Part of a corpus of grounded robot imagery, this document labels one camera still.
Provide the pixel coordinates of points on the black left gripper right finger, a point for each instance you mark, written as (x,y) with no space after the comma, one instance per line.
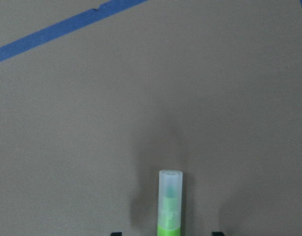
(217,234)

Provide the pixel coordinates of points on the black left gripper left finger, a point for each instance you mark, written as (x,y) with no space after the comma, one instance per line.
(116,234)

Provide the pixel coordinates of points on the green highlighter pen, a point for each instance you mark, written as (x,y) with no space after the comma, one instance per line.
(169,203)

